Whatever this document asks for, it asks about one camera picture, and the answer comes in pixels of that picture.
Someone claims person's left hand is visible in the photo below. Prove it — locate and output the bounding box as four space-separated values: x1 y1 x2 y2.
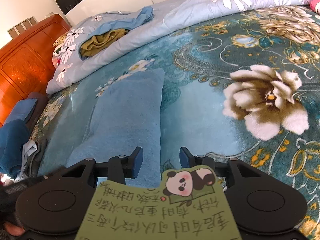
4 222 25 237

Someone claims grey wall panel row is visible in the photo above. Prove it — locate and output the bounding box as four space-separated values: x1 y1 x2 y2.
7 16 38 38

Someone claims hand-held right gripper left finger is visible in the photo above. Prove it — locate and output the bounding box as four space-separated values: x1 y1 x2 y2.
61 146 144 188

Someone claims folded dark blue fleece garment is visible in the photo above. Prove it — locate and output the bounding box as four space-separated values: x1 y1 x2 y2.
0 121 30 179

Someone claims orange wooden headboard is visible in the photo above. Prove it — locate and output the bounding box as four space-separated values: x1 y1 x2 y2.
0 14 72 127

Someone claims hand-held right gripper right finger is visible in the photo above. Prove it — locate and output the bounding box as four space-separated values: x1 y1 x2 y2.
179 147 263 190

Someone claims folded grey garment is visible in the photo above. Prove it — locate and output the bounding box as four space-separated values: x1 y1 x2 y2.
25 137 48 178

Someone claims pale blue floral quilt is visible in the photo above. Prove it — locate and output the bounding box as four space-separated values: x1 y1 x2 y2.
46 0 320 94

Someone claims dark cloth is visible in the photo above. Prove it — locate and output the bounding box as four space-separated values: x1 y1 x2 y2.
26 92 49 130

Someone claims folded pale blue garment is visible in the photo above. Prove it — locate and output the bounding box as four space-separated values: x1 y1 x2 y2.
21 140 38 175

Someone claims green panda note card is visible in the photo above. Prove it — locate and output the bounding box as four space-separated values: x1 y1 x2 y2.
75 165 242 240

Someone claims pink floral pillow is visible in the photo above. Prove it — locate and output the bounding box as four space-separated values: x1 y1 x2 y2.
52 34 69 67

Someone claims light blue fleece garment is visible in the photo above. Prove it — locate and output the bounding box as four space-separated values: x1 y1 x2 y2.
66 68 165 188

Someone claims teal floral blanket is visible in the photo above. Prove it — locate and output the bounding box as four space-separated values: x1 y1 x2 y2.
25 4 320 240

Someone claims olive green garment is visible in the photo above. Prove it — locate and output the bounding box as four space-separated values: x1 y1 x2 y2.
80 29 129 57

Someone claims pink cloth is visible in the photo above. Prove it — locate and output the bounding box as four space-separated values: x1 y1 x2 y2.
309 0 320 14

